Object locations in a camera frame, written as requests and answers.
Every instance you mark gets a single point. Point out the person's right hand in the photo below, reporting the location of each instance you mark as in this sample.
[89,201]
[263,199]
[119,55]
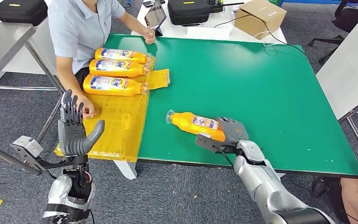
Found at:
[88,108]

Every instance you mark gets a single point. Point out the person's left hand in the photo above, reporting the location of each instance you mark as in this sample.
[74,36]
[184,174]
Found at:
[149,36]

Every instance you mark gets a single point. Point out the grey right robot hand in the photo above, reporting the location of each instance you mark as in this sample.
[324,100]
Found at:
[234,131]

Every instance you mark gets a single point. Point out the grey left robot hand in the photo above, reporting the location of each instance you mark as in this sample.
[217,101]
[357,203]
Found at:
[72,139]

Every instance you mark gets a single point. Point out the orange detergent bottle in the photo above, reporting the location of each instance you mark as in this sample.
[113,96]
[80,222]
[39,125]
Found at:
[132,89]
[139,58]
[185,122]
[135,71]

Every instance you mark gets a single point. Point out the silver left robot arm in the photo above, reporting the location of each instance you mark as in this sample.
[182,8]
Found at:
[61,201]

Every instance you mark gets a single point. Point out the person's right forearm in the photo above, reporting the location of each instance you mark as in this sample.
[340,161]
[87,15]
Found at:
[67,77]

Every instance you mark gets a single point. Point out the person's left forearm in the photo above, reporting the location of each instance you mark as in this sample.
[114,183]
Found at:
[132,22]

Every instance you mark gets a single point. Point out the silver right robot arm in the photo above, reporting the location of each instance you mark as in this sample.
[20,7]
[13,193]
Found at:
[268,188]

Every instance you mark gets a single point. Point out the black tablet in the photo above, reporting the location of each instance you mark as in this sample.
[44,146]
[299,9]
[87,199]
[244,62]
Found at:
[155,17]

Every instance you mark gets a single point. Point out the white desk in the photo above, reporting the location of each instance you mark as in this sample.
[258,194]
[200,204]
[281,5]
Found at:
[176,30]

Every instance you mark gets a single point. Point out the black phone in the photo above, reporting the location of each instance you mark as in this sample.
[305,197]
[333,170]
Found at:
[148,3]

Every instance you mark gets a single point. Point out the yellow taped cardboard sheet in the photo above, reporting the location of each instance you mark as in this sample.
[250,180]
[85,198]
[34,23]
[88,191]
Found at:
[117,130]

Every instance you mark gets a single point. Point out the black carry case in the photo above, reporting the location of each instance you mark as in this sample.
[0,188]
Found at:
[20,12]
[188,12]

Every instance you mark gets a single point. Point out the black radio device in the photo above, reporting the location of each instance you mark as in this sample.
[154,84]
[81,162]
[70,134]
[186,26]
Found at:
[216,5]

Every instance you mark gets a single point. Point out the brown cardboard box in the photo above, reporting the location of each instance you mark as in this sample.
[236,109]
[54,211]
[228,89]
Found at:
[259,18]

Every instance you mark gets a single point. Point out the white table with steel legs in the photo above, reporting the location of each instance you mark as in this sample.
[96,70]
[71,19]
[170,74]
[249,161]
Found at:
[349,77]

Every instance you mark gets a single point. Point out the black office chair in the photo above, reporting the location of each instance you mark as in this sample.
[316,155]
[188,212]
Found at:
[349,20]

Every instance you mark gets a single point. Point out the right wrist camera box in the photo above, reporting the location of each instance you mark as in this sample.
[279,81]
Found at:
[205,135]

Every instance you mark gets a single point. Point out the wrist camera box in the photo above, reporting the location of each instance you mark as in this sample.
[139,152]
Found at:
[27,146]
[205,135]

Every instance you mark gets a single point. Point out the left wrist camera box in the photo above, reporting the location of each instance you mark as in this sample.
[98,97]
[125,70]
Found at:
[27,146]

